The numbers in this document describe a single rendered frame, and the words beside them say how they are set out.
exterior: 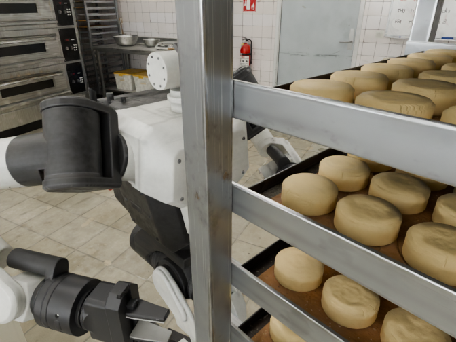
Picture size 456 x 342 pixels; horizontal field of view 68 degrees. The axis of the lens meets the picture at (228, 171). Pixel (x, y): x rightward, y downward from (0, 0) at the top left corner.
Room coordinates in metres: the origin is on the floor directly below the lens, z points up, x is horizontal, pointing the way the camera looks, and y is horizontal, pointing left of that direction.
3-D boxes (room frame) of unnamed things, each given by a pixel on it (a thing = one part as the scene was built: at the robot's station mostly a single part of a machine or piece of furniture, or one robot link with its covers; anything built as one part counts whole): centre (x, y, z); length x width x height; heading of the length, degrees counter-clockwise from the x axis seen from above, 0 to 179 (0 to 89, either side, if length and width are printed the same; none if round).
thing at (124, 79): (5.68, 1.59, 0.36); 0.47 x 0.39 x 0.26; 151
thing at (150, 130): (0.71, 0.13, 1.16); 0.34 x 0.30 x 0.36; 134
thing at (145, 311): (0.36, 0.12, 1.07); 0.06 x 0.03 x 0.02; 74
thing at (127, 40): (5.67, 1.59, 0.95); 0.39 x 0.39 x 0.14
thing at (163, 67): (0.66, 0.09, 1.36); 0.10 x 0.07 x 0.09; 134
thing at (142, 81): (5.50, 1.23, 0.36); 0.47 x 0.38 x 0.26; 152
